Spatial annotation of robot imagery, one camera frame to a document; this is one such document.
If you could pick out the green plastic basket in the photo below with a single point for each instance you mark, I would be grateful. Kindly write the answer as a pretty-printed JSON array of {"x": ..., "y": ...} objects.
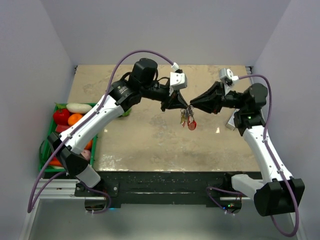
[{"x": 45, "y": 151}]

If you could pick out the red toy tomato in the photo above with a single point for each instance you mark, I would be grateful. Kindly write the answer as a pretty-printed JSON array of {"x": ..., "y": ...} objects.
[{"x": 61, "y": 116}]

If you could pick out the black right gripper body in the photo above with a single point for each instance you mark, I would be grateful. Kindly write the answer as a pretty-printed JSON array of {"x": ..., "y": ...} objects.
[{"x": 231, "y": 99}]

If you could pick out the pink toy onion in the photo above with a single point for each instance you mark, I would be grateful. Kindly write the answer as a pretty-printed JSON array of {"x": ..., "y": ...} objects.
[{"x": 86, "y": 154}]

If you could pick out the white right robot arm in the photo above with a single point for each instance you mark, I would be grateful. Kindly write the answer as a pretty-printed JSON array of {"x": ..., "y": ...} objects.
[{"x": 278, "y": 192}]

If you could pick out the green lettuce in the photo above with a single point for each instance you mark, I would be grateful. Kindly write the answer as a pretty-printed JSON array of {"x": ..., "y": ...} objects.
[{"x": 127, "y": 113}]

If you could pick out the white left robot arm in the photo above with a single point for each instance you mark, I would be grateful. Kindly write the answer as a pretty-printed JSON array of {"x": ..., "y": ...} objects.
[{"x": 133, "y": 86}]

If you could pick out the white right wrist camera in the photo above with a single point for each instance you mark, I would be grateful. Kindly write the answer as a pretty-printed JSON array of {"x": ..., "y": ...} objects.
[{"x": 227, "y": 77}]

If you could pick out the orange toy pumpkin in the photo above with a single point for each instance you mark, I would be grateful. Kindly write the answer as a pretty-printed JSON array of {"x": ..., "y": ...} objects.
[{"x": 89, "y": 145}]

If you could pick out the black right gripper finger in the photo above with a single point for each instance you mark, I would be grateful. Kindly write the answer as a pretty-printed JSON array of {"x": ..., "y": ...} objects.
[
  {"x": 207, "y": 106},
  {"x": 215, "y": 88}
]

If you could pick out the key bunch with red carabiner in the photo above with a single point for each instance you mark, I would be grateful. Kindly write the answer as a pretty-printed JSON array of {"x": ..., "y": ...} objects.
[{"x": 187, "y": 118}]

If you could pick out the white toy radish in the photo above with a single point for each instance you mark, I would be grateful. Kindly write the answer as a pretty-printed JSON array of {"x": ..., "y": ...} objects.
[{"x": 78, "y": 108}]

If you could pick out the orange toy orange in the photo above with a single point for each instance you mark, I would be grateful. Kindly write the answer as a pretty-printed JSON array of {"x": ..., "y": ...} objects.
[{"x": 74, "y": 118}]

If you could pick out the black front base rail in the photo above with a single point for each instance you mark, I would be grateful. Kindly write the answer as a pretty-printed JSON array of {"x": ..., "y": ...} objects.
[{"x": 170, "y": 188}]

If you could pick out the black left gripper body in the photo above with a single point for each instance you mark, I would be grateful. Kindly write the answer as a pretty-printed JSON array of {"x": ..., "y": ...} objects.
[{"x": 161, "y": 94}]

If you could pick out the orange toy carrot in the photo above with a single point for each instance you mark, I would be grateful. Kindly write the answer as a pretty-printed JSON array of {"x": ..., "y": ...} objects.
[{"x": 55, "y": 163}]

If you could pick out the red box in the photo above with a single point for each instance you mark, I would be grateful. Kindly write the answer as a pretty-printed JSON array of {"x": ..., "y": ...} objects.
[{"x": 61, "y": 128}]

